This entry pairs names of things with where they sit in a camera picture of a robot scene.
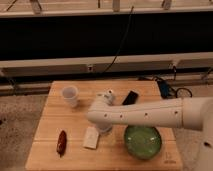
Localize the translucent plastic cup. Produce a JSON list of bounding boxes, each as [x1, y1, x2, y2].
[[61, 86, 78, 108]]

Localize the black smartphone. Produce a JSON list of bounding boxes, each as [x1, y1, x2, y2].
[[122, 91, 138, 105]]

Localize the black hanging cable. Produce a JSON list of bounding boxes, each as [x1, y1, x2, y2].
[[101, 5, 135, 74]]

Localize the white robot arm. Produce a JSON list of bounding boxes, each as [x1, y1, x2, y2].
[[86, 94, 213, 171]]

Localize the brown sausage toy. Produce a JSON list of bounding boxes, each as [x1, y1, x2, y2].
[[56, 130, 67, 156]]

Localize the black cables on floor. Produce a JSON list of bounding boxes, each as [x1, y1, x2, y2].
[[138, 75, 194, 99]]

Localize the white rectangular sponge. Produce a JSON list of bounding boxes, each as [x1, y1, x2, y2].
[[83, 127, 99, 149]]

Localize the green ceramic bowl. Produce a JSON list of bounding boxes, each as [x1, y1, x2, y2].
[[124, 125, 162, 160]]

